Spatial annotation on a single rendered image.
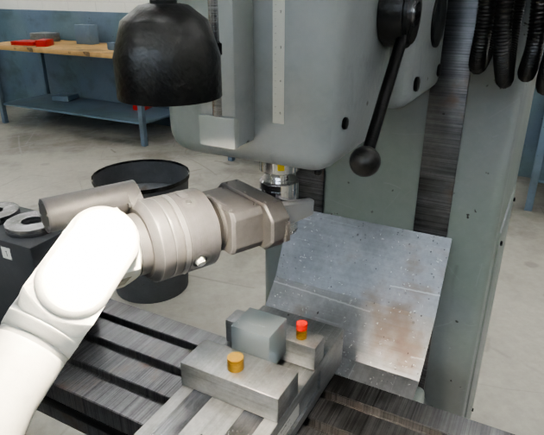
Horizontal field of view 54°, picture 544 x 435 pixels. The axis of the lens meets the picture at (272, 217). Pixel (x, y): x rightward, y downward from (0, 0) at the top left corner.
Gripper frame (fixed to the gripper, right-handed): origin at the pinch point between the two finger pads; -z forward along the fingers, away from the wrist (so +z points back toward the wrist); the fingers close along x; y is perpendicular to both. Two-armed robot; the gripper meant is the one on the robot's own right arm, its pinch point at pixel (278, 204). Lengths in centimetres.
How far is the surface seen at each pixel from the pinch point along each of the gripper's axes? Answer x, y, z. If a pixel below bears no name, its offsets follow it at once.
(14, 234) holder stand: 42.1, 13.7, 22.9
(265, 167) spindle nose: -0.5, -5.4, 2.4
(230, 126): -6.9, -12.7, 11.2
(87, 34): 553, 24, -168
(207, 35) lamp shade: -16.2, -21.5, 18.8
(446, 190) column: 2.8, 7.5, -39.2
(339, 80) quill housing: -11.9, -16.7, 2.5
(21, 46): 583, 35, -106
